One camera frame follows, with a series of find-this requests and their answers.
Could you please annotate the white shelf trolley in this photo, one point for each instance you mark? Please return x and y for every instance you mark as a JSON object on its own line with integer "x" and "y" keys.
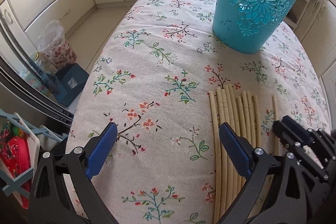
{"x": 296, "y": 13}

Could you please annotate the light blue rack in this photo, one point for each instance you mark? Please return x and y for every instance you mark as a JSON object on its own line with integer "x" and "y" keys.
{"x": 20, "y": 186}

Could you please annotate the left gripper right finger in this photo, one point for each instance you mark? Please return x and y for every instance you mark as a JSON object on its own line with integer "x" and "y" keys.
{"x": 277, "y": 189}

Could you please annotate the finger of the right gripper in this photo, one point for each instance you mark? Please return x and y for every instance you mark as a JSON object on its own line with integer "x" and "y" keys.
{"x": 295, "y": 126}
{"x": 279, "y": 132}

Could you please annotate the floral white tablecloth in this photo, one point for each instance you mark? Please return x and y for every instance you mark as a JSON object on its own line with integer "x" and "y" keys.
{"x": 153, "y": 80}

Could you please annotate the floral trash bin with bag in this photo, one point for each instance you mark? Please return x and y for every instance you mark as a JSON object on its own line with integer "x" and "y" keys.
{"x": 54, "y": 46}

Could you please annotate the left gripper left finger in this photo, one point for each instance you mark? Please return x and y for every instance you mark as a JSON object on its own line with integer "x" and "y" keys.
{"x": 49, "y": 200}

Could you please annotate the dark blue box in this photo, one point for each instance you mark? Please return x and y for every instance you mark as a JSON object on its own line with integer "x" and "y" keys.
{"x": 73, "y": 79}

